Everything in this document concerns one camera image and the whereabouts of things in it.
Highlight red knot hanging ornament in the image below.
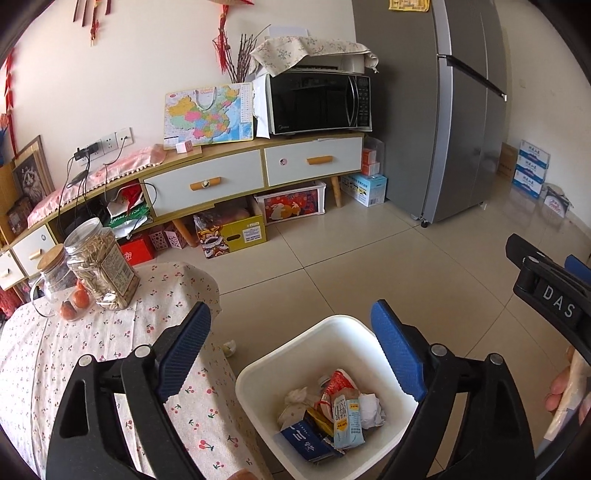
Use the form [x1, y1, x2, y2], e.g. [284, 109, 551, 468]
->
[212, 4, 232, 75]

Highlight plastic jar of seeds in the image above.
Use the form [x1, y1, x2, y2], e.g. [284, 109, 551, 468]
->
[64, 217, 141, 311]

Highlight blue white flat box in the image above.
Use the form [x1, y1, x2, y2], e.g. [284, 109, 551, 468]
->
[512, 168, 548, 200]
[515, 156, 551, 182]
[518, 140, 553, 163]

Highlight floral tablecloth table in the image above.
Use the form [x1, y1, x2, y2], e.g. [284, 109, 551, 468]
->
[0, 262, 273, 480]

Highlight white cabinet drawer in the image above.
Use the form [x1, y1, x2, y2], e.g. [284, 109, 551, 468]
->
[11, 224, 59, 274]
[143, 149, 267, 219]
[0, 253, 23, 291]
[264, 137, 363, 187]

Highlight white paper bag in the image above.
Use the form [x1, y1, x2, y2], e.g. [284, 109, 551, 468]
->
[252, 78, 271, 138]

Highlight yellow cardboard box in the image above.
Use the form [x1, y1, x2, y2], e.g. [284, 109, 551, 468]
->
[194, 213, 267, 260]

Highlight red chili string ornament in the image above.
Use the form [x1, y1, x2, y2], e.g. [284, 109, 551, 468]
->
[4, 48, 17, 112]

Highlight colourful map board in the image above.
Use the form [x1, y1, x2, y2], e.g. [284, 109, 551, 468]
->
[163, 83, 256, 151]

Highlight red instant noodle bowl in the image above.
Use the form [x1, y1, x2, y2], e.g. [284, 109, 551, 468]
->
[316, 368, 362, 418]

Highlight dried branches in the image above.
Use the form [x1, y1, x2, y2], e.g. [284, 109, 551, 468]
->
[233, 25, 273, 84]

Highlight glass teapot wooden lid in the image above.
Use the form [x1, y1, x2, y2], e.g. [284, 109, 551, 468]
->
[30, 243, 81, 319]

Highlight black charger cable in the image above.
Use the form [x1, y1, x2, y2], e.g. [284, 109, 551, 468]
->
[58, 157, 93, 236]

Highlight pink cloth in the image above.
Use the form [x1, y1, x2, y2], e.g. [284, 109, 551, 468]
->
[27, 145, 167, 229]

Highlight brown tin box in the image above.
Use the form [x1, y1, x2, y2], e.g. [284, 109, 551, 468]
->
[7, 198, 33, 234]

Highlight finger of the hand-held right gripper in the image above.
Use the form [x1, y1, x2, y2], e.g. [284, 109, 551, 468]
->
[566, 255, 591, 287]
[505, 234, 571, 278]

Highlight light blue milk carton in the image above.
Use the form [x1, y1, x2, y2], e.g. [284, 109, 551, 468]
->
[330, 396, 366, 452]

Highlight green shopping bag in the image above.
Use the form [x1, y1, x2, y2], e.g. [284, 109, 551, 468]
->
[107, 185, 154, 236]

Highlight white box rabbit print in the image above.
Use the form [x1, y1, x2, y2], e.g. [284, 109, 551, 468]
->
[254, 181, 327, 226]

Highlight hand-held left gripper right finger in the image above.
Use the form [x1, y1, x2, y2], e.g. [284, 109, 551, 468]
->
[370, 300, 536, 480]

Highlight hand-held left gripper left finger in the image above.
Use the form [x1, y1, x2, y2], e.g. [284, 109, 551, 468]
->
[46, 301, 212, 480]

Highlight person's right hand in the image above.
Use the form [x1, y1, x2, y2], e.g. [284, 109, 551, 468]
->
[545, 368, 574, 412]

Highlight wooden TV cabinet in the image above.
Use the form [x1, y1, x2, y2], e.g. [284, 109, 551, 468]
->
[0, 130, 366, 296]

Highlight beige floral cloth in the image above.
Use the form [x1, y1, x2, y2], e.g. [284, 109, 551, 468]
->
[249, 36, 379, 78]

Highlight black microwave oven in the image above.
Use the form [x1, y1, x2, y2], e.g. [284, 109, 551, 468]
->
[264, 70, 373, 136]

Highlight grey refrigerator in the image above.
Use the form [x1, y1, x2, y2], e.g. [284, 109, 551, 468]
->
[352, 0, 509, 228]

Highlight red box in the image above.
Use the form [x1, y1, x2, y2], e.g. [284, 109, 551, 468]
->
[121, 233, 157, 267]

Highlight brown cardboard piece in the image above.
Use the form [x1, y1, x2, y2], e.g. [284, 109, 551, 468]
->
[498, 143, 520, 178]

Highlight white wall socket panel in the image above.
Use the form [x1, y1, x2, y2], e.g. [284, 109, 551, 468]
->
[88, 127, 134, 155]

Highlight dark blue carton box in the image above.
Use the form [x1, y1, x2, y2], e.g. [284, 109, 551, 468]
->
[280, 420, 346, 463]

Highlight blue white carton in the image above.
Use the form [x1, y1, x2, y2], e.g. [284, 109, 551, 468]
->
[341, 173, 389, 208]

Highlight orange white boxes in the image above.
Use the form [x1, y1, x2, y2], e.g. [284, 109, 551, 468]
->
[361, 147, 385, 177]

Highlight white plastic waste bin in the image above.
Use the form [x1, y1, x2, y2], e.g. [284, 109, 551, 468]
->
[235, 315, 420, 480]

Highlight white paper ball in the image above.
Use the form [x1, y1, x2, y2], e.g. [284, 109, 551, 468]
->
[358, 392, 387, 430]

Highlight framed cat picture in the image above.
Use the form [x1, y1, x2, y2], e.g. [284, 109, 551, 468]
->
[11, 135, 56, 201]

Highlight white printed bag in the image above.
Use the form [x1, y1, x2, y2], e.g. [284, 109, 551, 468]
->
[542, 184, 573, 217]

